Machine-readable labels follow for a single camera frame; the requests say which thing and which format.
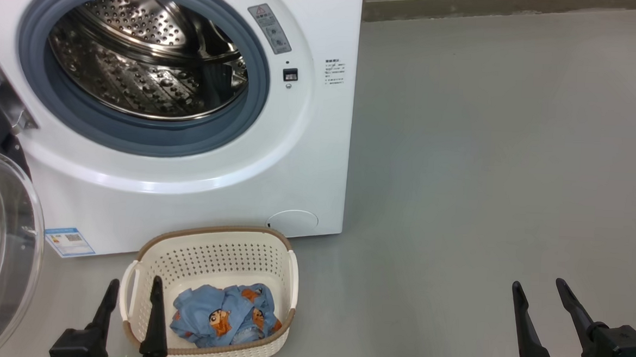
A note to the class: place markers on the cream perforated laundry basket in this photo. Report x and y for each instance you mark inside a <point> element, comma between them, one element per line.
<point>210,254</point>

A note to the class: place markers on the black door latch socket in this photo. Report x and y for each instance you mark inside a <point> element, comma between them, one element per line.
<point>290,75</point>

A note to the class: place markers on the white front-load washing machine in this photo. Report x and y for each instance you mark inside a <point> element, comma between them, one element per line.
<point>309,145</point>

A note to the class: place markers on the printed black text label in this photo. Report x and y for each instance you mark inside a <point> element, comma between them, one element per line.
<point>335,72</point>

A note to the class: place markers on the blue energy label sticker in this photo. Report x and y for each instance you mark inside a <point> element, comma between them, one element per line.
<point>69,241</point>

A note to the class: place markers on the stainless steel washing machine drum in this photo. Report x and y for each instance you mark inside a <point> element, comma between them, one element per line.
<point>139,66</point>

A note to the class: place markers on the grey warning sticker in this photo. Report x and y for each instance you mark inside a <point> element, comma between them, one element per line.
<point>270,29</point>

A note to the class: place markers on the blue cartoon print garment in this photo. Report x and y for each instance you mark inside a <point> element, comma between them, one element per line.
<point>259,311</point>
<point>202,314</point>

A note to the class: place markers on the round white filter cover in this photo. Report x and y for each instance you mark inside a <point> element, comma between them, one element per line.
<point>294,223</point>

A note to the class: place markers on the metal door hinge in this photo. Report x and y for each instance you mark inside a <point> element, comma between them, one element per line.
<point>4,97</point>

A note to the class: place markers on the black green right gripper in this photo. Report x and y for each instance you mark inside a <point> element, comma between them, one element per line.
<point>619,346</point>

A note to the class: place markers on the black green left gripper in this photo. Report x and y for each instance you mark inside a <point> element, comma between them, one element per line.
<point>78,348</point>

